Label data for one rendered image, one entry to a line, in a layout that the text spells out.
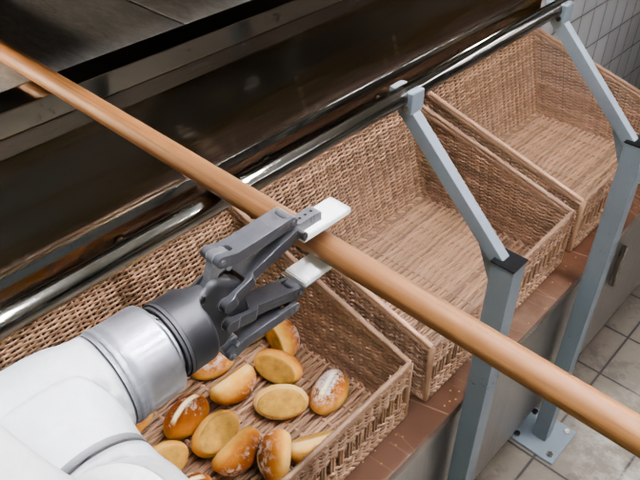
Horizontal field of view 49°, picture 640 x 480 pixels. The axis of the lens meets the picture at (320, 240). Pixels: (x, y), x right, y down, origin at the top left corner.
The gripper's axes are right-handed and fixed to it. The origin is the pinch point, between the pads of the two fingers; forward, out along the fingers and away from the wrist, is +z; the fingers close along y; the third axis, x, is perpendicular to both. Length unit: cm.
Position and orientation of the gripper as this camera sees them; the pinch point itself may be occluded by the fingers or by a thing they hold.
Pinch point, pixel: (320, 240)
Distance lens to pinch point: 73.6
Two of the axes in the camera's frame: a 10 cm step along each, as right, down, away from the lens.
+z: 6.9, -4.6, 5.6
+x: 7.2, 4.4, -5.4
